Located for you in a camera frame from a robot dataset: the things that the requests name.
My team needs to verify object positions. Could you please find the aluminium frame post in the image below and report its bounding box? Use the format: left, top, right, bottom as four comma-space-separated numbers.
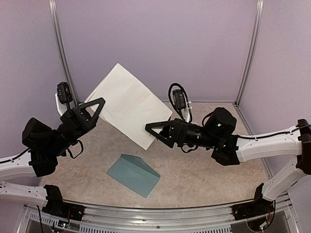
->
48, 0, 79, 106
235, 0, 264, 108

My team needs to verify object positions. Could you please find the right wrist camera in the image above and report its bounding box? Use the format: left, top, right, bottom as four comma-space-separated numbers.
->
173, 89, 192, 123

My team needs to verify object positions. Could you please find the black camera cable loop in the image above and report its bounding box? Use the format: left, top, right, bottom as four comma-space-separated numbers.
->
168, 83, 189, 115

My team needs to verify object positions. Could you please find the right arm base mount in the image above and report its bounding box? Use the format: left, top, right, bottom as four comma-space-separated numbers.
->
232, 183, 275, 220

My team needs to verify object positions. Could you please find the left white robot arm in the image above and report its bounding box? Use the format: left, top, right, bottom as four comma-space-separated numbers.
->
0, 98, 105, 216

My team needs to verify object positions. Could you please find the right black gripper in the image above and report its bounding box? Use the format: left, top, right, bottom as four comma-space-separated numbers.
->
144, 116, 219, 149

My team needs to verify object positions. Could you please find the teal paper envelope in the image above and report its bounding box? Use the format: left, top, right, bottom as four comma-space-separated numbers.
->
106, 154, 160, 198

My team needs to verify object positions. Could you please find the left aluminium frame post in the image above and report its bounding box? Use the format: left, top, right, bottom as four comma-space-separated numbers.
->
48, 0, 79, 106

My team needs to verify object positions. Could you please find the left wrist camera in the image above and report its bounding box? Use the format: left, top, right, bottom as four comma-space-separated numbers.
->
54, 82, 73, 116

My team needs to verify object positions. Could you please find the front aluminium rail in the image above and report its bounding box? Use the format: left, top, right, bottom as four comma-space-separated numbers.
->
23, 191, 298, 233

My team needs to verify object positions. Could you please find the right aluminium frame post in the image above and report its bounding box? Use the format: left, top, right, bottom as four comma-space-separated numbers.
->
235, 0, 264, 108

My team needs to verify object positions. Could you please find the ornate bordered letter sheet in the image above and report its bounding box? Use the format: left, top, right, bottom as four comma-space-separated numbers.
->
85, 63, 173, 150

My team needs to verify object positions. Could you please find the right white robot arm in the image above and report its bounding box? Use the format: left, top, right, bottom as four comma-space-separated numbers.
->
145, 107, 311, 216

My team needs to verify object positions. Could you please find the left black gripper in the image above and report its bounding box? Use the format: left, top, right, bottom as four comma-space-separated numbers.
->
45, 97, 105, 157

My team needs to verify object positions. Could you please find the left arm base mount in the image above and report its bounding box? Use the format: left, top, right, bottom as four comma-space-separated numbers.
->
42, 185, 85, 221

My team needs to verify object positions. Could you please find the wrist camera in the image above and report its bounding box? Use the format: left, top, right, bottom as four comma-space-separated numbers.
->
54, 82, 73, 116
173, 89, 192, 123

